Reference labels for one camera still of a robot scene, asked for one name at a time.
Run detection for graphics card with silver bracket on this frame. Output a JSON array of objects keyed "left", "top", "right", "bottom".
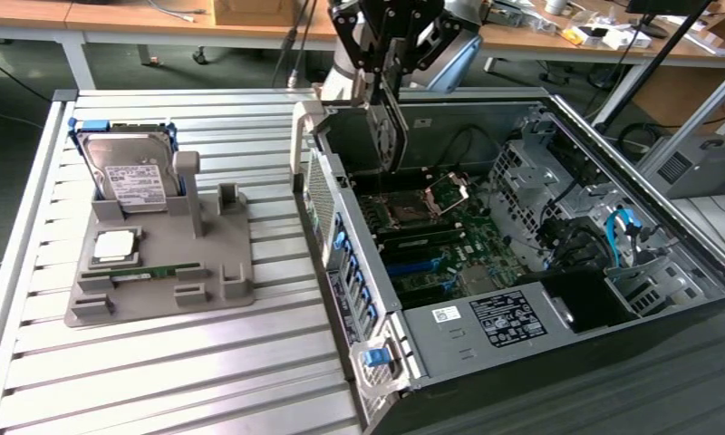
[{"left": 353, "top": 38, "right": 409, "bottom": 176}]

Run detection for silver metal device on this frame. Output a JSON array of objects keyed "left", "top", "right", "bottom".
[{"left": 485, "top": 0, "right": 542, "bottom": 28}]

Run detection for wooden desk grey legs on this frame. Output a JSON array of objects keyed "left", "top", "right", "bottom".
[
  {"left": 0, "top": 0, "right": 340, "bottom": 90},
  {"left": 476, "top": 0, "right": 725, "bottom": 132}
]

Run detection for brown cardboard box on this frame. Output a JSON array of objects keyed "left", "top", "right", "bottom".
[{"left": 213, "top": 0, "right": 297, "bottom": 26}]

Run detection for open grey PC case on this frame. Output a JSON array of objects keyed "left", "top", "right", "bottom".
[{"left": 290, "top": 88, "right": 725, "bottom": 435}]

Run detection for orange white box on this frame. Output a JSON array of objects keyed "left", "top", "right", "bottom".
[{"left": 562, "top": 24, "right": 612, "bottom": 46}]

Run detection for small white box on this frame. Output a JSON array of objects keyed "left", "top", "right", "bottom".
[{"left": 602, "top": 30, "right": 653, "bottom": 51}]

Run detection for metal socket cover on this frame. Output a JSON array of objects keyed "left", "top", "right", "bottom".
[{"left": 425, "top": 170, "right": 472, "bottom": 215}]

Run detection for grey metal disk bay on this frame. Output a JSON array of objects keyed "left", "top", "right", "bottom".
[{"left": 486, "top": 112, "right": 621, "bottom": 246}]

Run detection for black monitor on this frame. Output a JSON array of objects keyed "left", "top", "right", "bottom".
[{"left": 625, "top": 0, "right": 713, "bottom": 40}]

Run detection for black stand pole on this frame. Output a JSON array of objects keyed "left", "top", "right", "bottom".
[{"left": 589, "top": 0, "right": 720, "bottom": 132}]

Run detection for CPU socket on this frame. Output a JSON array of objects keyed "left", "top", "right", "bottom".
[{"left": 384, "top": 192, "right": 444, "bottom": 227}]

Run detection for hard disk with blue carrier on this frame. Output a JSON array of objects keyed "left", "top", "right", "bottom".
[{"left": 68, "top": 116, "right": 186, "bottom": 215}]

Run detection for green motherboard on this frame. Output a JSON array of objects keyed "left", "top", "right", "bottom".
[{"left": 353, "top": 170, "right": 534, "bottom": 305}]

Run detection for RAM stick with black chips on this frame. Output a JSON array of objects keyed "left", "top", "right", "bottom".
[{"left": 378, "top": 234, "right": 468, "bottom": 256}]

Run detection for grey equipment box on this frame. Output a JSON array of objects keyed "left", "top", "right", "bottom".
[{"left": 654, "top": 135, "right": 725, "bottom": 200}]

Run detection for silver chipset heat sink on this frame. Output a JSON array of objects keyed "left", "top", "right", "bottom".
[{"left": 458, "top": 266, "right": 501, "bottom": 295}]

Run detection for grey parts rack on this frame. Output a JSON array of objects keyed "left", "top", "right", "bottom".
[{"left": 64, "top": 150, "right": 258, "bottom": 328}]

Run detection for silver CPU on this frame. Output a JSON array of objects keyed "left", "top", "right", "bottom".
[{"left": 92, "top": 229, "right": 141, "bottom": 265}]

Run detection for green RAM stick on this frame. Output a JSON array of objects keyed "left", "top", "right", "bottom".
[{"left": 82, "top": 264, "right": 201, "bottom": 281}]

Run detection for blue case latch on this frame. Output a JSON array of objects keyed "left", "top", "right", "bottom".
[{"left": 361, "top": 347, "right": 393, "bottom": 369}]

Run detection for grey power supply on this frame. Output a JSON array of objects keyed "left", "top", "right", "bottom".
[{"left": 401, "top": 284, "right": 576, "bottom": 392}]

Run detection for metal slat table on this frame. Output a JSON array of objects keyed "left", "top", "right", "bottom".
[{"left": 0, "top": 87, "right": 554, "bottom": 435}]

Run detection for black looped wire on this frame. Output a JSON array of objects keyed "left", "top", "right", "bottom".
[{"left": 441, "top": 125, "right": 504, "bottom": 176}]

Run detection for white cable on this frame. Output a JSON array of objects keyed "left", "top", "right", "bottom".
[{"left": 148, "top": 0, "right": 210, "bottom": 23}]

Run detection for coiled black cable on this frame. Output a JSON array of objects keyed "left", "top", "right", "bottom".
[{"left": 614, "top": 121, "right": 664, "bottom": 153}]

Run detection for aluminium frame profile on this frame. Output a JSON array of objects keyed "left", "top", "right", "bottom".
[{"left": 633, "top": 75, "right": 725, "bottom": 173}]

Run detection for black wire bundle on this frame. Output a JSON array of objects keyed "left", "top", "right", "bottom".
[{"left": 534, "top": 212, "right": 612, "bottom": 274}]

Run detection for blue disk wire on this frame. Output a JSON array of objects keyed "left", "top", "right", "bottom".
[{"left": 602, "top": 204, "right": 642, "bottom": 269}]

